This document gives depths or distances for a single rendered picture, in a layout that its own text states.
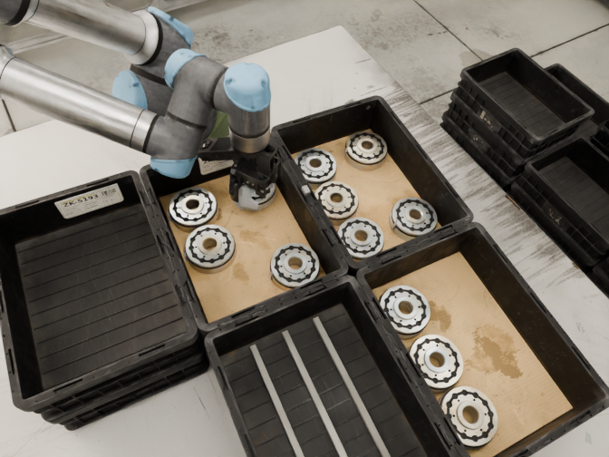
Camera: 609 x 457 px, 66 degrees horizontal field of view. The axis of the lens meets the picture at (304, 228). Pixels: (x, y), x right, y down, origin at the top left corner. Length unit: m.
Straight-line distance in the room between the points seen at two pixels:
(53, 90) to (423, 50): 2.37
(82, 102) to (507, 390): 0.93
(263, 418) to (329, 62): 1.15
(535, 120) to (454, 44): 1.20
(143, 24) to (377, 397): 0.90
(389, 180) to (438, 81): 1.69
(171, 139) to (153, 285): 0.31
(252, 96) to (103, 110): 0.26
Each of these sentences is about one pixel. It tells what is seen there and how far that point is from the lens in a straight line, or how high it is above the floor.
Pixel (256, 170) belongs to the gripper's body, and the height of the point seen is 0.99.
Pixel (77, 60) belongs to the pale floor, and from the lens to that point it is 2.91.
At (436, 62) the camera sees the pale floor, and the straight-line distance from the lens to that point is 2.94.
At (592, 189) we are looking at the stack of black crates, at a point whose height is 0.38.
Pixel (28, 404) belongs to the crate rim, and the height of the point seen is 0.93.
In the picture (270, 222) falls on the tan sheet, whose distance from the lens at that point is 1.06.
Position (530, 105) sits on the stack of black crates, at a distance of 2.07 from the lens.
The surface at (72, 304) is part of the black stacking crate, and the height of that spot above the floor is 0.83.
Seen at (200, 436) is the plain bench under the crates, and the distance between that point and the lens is 1.05.
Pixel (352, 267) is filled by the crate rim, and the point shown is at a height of 0.93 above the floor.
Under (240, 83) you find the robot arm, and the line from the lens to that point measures 0.79.
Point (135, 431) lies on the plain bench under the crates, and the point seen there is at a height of 0.70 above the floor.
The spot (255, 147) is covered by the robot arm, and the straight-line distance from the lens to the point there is 0.88.
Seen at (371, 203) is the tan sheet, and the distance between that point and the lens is 1.12.
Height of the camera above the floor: 1.73
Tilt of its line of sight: 58 degrees down
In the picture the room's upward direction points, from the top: 7 degrees clockwise
